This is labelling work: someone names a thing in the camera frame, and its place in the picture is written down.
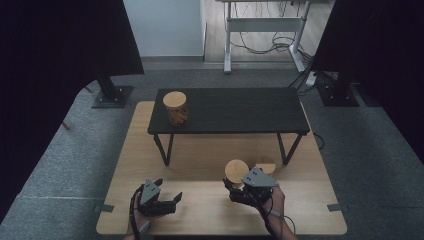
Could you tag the glass jar of pasta tubes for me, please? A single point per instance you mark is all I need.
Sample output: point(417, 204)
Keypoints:
point(174, 99)

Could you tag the black desk shelf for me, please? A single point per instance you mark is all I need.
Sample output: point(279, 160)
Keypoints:
point(233, 110)

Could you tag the person's left hand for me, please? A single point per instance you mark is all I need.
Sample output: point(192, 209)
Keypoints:
point(141, 220)

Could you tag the glass jar of peanuts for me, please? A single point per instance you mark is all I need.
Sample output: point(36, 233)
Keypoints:
point(265, 166)

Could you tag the glass jar of red dried food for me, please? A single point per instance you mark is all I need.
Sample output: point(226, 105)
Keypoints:
point(236, 170)

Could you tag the black curtain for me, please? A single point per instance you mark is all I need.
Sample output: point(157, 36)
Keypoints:
point(383, 50)
point(50, 66)

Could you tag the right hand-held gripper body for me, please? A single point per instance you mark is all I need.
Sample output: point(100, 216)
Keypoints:
point(258, 180)

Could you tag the white desk frame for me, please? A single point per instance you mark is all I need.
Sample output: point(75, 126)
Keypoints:
point(265, 25)

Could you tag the person's right hand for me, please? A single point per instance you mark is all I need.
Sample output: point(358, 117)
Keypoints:
point(276, 201)

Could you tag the white power strip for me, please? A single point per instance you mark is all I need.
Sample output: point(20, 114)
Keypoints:
point(310, 79)

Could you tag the black stand base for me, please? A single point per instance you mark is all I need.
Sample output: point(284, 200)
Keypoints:
point(113, 96)
point(338, 96)

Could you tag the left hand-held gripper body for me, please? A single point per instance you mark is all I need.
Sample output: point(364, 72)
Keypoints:
point(150, 195)

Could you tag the grey tape marker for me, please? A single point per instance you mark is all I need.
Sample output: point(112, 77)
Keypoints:
point(337, 207)
point(105, 208)

